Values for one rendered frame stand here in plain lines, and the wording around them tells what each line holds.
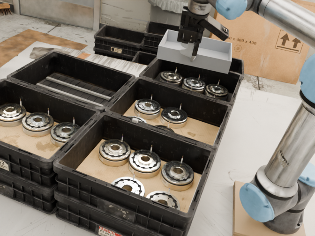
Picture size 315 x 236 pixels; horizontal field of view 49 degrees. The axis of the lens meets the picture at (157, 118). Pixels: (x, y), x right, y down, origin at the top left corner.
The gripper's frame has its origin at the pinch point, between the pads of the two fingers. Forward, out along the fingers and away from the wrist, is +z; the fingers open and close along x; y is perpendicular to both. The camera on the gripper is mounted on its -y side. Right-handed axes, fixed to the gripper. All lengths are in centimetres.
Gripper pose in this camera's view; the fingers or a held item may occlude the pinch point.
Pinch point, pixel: (193, 57)
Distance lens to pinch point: 127.7
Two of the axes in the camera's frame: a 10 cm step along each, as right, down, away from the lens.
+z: -1.0, 6.2, 7.8
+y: -9.8, -1.9, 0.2
